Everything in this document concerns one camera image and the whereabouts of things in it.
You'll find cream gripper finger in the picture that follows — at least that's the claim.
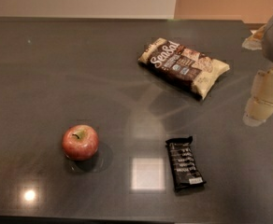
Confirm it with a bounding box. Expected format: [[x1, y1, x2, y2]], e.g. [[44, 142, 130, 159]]
[[243, 67, 273, 127], [242, 25, 266, 50]]

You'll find black rxbar chocolate bar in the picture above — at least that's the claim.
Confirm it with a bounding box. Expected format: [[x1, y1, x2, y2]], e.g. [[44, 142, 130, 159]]
[[165, 136, 206, 191]]

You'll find red apple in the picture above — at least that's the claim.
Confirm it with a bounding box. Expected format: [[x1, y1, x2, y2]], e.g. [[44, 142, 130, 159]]
[[62, 125, 99, 161]]

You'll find sea salt chip bag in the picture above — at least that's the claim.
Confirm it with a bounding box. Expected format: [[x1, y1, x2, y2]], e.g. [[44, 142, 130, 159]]
[[138, 38, 230, 99]]

